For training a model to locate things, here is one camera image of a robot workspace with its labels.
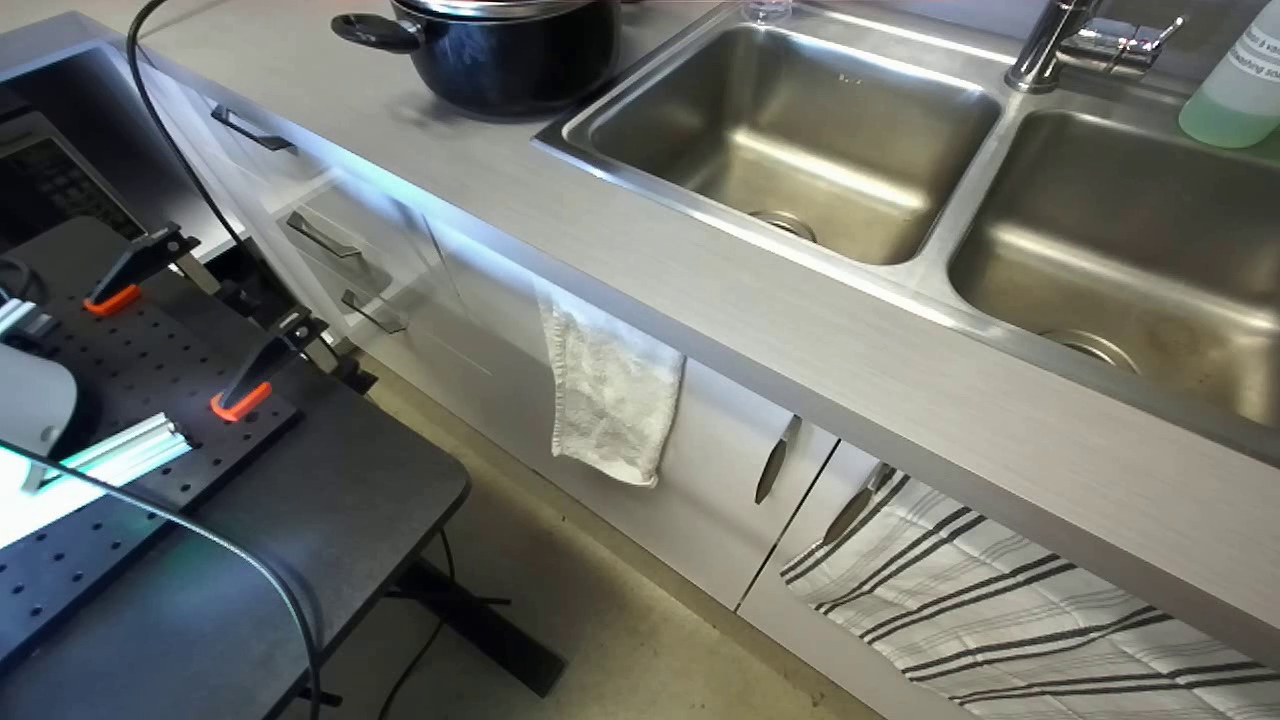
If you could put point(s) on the black robot table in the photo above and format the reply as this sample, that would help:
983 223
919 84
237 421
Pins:
332 505

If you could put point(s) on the glass lid with black knob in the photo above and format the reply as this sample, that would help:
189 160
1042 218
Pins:
504 4

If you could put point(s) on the black cooking pot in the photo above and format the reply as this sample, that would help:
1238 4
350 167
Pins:
520 64

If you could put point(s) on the dark grey built-in appliance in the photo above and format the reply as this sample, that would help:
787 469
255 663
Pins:
82 93

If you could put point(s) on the green dish soap bottle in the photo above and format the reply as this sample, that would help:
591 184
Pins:
1240 93

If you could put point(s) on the aluminium extrusion bar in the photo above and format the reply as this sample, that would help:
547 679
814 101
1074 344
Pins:
126 444

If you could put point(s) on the stainless steel double sink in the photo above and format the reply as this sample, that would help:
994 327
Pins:
802 147

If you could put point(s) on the grey kitchen base cabinets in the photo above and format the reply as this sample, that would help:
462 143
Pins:
464 305

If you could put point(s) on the black perforated breadboard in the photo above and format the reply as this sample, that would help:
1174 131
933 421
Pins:
144 361

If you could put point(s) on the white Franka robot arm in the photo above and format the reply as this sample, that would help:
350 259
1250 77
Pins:
34 401

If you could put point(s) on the white hanging cloth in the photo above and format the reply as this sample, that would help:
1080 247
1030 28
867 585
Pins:
612 401

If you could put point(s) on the striped dish towel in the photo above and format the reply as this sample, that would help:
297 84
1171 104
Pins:
1042 625

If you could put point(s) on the chrome kitchen faucet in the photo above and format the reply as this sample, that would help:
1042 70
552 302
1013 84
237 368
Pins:
1052 46

